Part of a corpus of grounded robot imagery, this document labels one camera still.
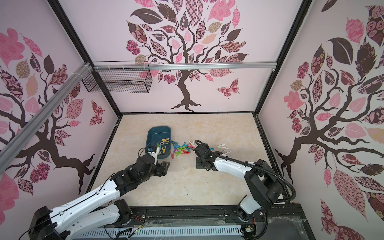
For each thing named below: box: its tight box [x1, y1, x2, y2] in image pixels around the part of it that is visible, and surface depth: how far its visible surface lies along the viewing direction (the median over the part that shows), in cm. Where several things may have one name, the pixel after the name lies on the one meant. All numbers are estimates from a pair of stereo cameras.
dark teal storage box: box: [145, 126, 172, 159], surface depth 105 cm
